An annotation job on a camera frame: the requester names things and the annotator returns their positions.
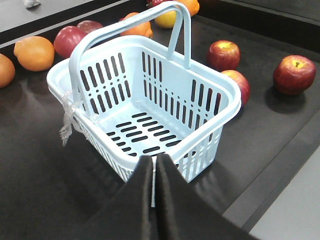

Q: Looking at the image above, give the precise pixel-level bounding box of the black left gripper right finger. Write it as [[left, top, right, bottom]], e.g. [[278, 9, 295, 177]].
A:
[[155, 154, 254, 240]]

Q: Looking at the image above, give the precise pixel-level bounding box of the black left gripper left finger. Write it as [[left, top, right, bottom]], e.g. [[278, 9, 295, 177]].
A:
[[74, 155, 158, 240]]

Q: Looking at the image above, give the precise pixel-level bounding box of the light blue plastic basket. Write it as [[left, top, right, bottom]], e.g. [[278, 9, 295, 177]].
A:
[[46, 0, 242, 208]]

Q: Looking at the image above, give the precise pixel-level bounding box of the red apple front bottom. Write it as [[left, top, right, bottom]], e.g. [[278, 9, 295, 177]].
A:
[[273, 55, 317, 96]]

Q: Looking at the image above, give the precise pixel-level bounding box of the red apple in row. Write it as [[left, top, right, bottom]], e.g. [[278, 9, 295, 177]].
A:
[[53, 25, 87, 59]]

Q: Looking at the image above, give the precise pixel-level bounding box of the yellow orange fruit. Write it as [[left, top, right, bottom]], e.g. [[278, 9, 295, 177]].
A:
[[154, 10, 176, 29]]

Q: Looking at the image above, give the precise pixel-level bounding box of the dark red apple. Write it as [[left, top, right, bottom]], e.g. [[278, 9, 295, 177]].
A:
[[76, 20, 103, 34]]

